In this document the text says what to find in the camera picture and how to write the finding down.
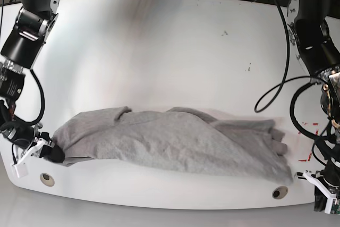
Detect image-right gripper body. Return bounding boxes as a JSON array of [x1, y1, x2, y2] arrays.
[[296, 171, 339, 203]]

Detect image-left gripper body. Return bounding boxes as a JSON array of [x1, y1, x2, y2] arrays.
[[12, 123, 55, 167]]

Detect grey t-shirt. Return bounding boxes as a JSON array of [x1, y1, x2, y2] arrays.
[[53, 106, 293, 185]]

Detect black robot arm image-left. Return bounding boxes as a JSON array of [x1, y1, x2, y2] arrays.
[[1, 0, 65, 163]]

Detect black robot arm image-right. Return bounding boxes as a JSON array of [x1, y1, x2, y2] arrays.
[[287, 0, 339, 215]]

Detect left table grommet hole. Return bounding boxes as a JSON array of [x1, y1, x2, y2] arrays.
[[40, 173, 55, 187]]

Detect table grommet hole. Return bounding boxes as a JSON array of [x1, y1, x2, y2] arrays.
[[40, 173, 55, 187], [272, 186, 288, 200]]

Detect right table grommet hole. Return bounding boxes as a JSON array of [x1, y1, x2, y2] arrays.
[[272, 186, 288, 200]]

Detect red tape rectangle marking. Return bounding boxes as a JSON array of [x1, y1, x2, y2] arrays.
[[296, 122, 320, 163]]

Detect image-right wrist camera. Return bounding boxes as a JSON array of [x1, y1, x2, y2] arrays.
[[324, 198, 339, 215]]

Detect image-left arm black cable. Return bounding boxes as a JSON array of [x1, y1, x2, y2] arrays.
[[13, 69, 46, 127]]

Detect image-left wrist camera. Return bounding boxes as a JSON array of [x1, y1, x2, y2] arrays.
[[11, 163, 28, 179]]

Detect image-right arm black cable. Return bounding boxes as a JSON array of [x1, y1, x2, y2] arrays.
[[253, 0, 340, 164]]

